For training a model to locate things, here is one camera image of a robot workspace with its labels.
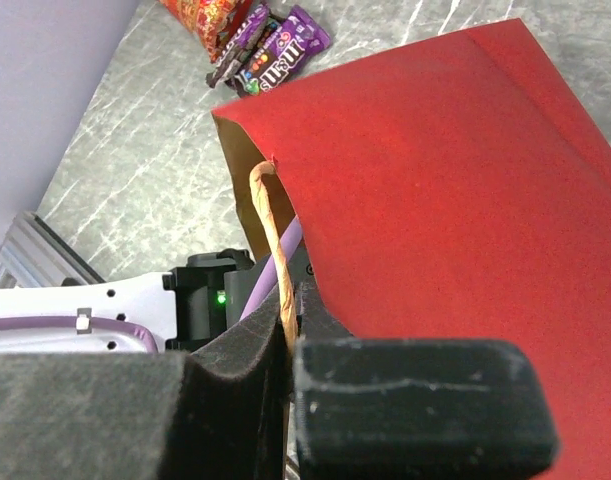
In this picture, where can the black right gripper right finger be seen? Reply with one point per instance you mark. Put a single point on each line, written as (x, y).
(414, 408)

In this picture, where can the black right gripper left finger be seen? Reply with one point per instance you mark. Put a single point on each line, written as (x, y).
(217, 413)

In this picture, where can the red paper bag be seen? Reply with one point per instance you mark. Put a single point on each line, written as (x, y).
(453, 187)

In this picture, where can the purple candy packet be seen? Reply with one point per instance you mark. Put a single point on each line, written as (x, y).
(240, 46)

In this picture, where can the purple M&M's packet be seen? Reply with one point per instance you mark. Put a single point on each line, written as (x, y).
(282, 55)

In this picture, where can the red cookie snack bag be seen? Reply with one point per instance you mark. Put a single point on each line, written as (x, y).
(212, 22)

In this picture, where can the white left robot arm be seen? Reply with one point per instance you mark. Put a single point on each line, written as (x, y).
(182, 309)

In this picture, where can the aluminium frame rail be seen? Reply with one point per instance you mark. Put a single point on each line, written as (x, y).
(33, 255)

